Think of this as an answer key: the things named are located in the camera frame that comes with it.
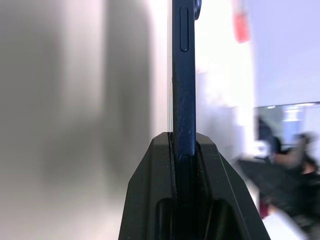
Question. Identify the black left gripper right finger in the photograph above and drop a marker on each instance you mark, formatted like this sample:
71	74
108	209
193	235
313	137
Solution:
222	190

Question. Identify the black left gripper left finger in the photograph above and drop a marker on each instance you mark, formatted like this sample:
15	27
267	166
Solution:
147	190

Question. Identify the dark blue smartphone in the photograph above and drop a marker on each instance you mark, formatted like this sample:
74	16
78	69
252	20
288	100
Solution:
186	87

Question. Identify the black office chair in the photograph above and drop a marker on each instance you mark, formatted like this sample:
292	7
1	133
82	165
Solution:
287	175

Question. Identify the red wall sign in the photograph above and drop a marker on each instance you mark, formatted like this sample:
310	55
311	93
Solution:
241	22

